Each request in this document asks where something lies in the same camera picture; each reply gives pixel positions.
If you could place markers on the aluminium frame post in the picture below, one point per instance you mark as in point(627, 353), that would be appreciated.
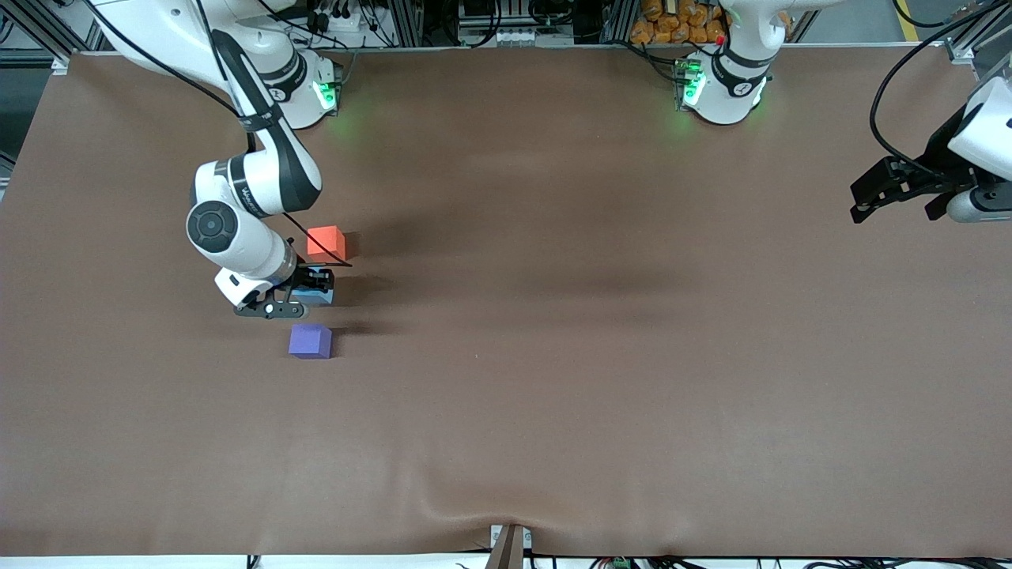
point(59, 28)
point(976, 32)

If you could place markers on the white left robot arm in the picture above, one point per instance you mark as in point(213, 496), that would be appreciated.
point(727, 95)

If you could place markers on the orange foam block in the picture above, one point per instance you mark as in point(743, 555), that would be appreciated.
point(326, 241)

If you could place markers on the purple foam block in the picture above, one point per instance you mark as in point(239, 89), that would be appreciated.
point(309, 341)

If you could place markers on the metal clamp bracket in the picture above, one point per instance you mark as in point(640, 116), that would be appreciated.
point(508, 547)

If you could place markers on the light blue foam block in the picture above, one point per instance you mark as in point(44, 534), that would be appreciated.
point(320, 298)

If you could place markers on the green terminal connector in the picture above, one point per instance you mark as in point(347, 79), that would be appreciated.
point(621, 563)

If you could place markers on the white power strip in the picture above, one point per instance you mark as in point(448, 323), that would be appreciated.
point(344, 20)

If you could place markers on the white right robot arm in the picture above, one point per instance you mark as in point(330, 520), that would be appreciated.
point(261, 182)

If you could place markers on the brown table mat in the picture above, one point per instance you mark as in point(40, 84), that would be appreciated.
point(553, 435)

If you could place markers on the pile of orange objects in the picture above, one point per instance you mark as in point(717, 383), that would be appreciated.
point(672, 22)

